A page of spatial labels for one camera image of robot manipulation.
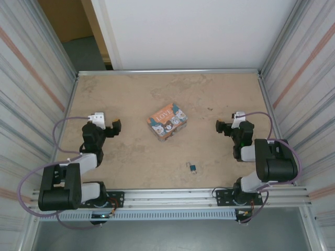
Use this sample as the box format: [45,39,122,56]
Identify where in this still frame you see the aluminium mounting rail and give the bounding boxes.
[28,186,314,210]

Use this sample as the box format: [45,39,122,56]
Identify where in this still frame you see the grey slotted cable duct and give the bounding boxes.
[39,210,238,222]

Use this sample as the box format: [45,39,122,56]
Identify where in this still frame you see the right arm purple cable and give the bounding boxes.
[237,111,303,224]

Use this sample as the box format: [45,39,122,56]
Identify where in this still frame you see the aluminium table end rail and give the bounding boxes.
[77,68,262,77]

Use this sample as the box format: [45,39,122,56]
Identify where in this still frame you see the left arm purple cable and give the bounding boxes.
[17,116,106,231]

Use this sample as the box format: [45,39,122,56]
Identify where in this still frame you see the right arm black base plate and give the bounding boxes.
[214,190,263,208]

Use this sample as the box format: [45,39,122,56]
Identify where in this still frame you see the white door frame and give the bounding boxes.
[81,0,124,71]

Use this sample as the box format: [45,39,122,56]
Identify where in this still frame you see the aluminium table side rail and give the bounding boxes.
[47,74,79,190]
[259,73,297,187]

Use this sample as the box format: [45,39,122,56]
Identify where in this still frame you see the small circuit board green light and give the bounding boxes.
[91,212,116,219]

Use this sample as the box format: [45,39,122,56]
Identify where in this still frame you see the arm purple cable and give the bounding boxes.
[17,116,106,231]
[237,111,303,224]

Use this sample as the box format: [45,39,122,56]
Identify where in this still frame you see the orange bear print tin box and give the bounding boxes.
[147,102,188,143]

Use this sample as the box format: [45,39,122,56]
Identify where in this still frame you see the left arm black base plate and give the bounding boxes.
[77,190,125,209]

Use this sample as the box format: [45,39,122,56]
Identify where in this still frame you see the brown cardboard panel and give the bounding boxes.
[38,0,108,43]

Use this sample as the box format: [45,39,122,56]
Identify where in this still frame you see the aluminium corner post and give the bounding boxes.
[36,0,80,79]
[258,0,309,77]

